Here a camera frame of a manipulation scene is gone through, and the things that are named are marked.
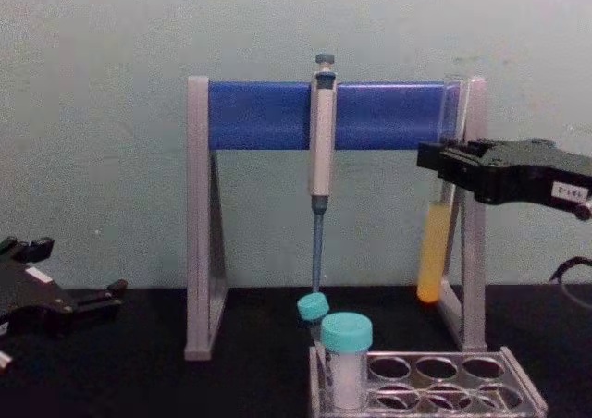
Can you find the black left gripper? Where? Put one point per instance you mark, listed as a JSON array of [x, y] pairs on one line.
[[32, 302]]

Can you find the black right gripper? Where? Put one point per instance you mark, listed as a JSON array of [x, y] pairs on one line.
[[541, 173]]

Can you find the clear tube with yellow liquid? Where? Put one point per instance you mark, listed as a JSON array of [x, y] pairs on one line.
[[434, 251]]

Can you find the grey pipette with blue tip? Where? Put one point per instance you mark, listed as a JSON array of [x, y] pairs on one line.
[[321, 150]]

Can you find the black table cloth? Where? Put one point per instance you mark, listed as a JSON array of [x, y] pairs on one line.
[[139, 381]]

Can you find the grey stand with blue bar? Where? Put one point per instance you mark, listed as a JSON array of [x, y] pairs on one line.
[[268, 115]]

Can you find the clear tube with teal cap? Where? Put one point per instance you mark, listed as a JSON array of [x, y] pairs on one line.
[[347, 339]]

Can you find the clear plastic tube rack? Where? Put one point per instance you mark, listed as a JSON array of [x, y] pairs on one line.
[[462, 390]]

